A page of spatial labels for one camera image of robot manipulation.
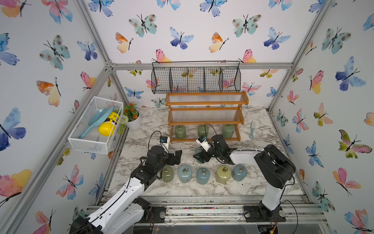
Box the light blue canister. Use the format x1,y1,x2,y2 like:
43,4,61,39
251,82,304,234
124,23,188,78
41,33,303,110
178,164,192,183

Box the light blue brush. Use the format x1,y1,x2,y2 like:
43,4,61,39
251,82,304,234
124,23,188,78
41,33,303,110
249,121,256,139

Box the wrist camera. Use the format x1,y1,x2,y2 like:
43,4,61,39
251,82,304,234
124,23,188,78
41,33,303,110
196,136,211,152
159,136,170,151

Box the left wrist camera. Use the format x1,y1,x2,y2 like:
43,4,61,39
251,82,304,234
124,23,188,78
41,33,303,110
159,136,170,151

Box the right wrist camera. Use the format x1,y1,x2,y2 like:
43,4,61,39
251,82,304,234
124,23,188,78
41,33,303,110
196,136,211,152

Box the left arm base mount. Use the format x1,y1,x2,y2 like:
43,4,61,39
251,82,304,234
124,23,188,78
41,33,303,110
133,197,166,224

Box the green canister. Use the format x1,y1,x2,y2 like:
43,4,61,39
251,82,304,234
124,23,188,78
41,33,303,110
197,124,209,137
222,124,235,139
161,165,174,183
175,125,187,139

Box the wooden three-tier shelf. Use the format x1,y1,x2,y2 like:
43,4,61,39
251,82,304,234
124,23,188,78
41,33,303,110
166,92,249,142

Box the white wire basket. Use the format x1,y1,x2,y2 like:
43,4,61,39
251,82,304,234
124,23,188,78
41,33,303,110
68,97,123,154

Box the yellow tea canister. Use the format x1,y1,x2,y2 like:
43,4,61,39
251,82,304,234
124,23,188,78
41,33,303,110
216,165,231,184

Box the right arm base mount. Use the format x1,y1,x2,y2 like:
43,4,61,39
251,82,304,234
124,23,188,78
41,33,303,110
243,201,286,223

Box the potted flower plant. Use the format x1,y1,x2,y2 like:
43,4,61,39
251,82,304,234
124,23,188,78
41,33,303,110
118,103,141,135

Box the black wire basket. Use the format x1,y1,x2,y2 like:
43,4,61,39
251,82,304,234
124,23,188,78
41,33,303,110
147,60,241,94

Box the yellow toy bottle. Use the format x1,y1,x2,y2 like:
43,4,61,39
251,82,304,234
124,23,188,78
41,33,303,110
98,112,120,137

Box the teal dustpan scoop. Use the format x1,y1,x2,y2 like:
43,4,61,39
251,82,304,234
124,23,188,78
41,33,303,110
79,106,114,139

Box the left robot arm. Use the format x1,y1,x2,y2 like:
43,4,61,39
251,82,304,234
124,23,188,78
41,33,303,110
69,145,182,234

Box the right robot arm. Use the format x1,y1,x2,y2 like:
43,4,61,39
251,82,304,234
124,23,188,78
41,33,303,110
193,135,296,212

